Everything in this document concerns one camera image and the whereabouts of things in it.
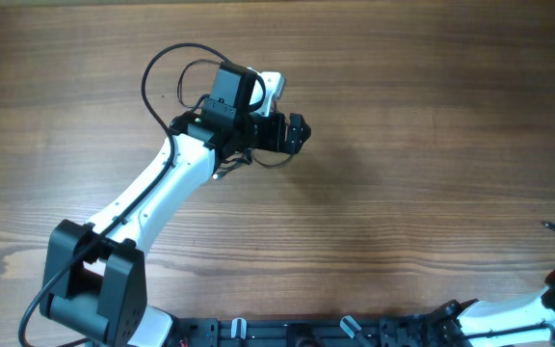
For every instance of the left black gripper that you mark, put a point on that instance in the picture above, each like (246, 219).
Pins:
(283, 133)

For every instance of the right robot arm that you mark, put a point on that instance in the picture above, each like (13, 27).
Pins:
(525, 319)

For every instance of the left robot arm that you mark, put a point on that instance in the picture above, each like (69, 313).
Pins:
(94, 278)

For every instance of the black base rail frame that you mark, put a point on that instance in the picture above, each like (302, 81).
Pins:
(416, 330)

